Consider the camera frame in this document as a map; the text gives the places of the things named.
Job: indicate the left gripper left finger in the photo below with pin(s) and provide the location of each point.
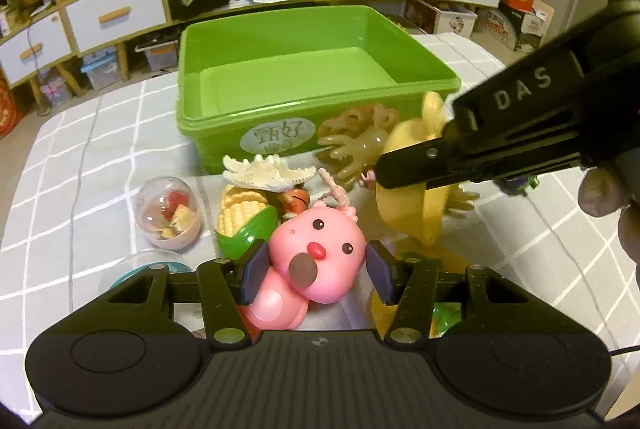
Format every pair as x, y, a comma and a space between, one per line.
227, 285

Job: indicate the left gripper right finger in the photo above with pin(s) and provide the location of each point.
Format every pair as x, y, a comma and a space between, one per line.
410, 284

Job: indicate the yellow toy pot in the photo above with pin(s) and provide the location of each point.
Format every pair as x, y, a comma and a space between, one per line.
415, 210

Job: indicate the pink pig toy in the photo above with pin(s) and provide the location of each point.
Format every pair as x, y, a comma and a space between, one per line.
314, 257

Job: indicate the orange toy pumpkin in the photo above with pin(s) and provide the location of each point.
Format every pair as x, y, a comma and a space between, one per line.
445, 314

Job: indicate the clear cotton swab jar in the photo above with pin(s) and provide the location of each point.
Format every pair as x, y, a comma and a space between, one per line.
188, 315

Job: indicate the person right hand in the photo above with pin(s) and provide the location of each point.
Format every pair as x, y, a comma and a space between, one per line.
602, 193

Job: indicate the toy corn green husk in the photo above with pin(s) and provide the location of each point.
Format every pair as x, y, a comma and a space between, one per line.
245, 215

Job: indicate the clear capsule ball toy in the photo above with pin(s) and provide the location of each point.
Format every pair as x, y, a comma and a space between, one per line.
167, 212

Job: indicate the brown octopus toy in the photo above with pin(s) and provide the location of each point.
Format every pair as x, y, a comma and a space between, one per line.
459, 201
353, 141

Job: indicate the purple toy grapes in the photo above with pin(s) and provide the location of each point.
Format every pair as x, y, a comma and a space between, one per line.
517, 186

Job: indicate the orange crab toy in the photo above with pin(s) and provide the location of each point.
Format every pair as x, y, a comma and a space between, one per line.
293, 201

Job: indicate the white starfish toy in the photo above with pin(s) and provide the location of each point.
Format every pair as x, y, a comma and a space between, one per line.
270, 173

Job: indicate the grey checked table cloth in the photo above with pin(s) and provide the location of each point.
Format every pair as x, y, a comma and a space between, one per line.
69, 223

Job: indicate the white storage box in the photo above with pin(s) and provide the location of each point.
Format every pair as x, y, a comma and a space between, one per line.
438, 18

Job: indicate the green plastic storage bin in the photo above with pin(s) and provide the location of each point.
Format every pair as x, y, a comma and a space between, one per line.
274, 82

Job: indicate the red round snack bag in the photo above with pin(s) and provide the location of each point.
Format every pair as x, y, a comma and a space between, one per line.
10, 113

